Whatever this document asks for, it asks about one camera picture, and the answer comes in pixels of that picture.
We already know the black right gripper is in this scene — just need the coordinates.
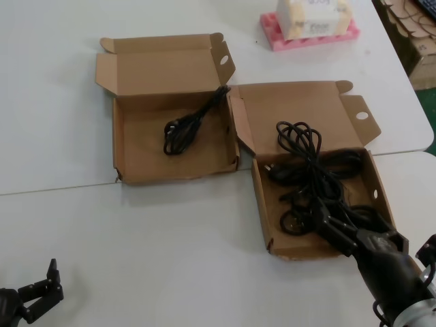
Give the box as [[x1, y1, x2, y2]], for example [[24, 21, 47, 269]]
[[315, 200, 433, 317]]

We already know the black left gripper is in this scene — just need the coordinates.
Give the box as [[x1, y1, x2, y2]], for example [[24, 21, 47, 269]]
[[0, 258, 65, 327]]

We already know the empty open cardboard box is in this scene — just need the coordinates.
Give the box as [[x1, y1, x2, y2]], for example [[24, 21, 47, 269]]
[[95, 32, 241, 187]]

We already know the labelled brown cardboard carton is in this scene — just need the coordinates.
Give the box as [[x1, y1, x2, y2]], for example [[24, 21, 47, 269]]
[[407, 33, 436, 90]]

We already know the stack of flat cardboard sheets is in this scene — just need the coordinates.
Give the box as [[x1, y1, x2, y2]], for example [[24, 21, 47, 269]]
[[373, 0, 426, 40]]

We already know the pink foam tray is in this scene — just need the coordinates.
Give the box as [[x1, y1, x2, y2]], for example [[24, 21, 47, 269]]
[[260, 12, 361, 52]]

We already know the white beige tissue pack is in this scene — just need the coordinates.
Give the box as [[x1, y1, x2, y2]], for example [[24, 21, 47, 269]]
[[275, 0, 352, 40]]

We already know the dark keyboard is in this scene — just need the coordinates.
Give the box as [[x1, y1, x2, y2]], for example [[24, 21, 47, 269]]
[[416, 0, 436, 18]]

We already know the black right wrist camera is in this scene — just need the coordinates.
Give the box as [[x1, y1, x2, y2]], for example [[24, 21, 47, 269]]
[[416, 234, 436, 266]]

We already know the silver camera mount bracket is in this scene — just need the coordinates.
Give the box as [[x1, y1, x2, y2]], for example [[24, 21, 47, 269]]
[[420, 262, 436, 294]]

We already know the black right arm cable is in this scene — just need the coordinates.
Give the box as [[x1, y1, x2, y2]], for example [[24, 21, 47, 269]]
[[370, 300, 393, 325]]

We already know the open cardboard box with cords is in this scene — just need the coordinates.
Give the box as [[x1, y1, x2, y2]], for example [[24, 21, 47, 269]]
[[226, 80, 398, 262]]

